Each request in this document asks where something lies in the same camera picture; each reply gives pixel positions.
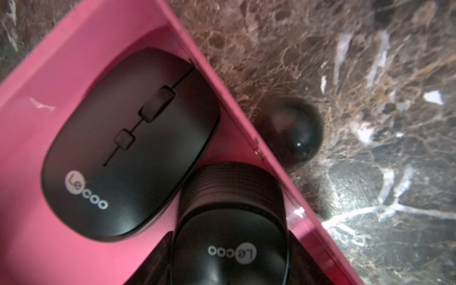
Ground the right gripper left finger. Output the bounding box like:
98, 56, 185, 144
125, 232, 173, 285

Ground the black mouse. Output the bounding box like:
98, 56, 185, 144
41, 48, 220, 242
171, 161, 289, 285

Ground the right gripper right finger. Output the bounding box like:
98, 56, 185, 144
287, 231, 333, 285

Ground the pink drawer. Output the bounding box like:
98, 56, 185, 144
1, 1, 361, 285

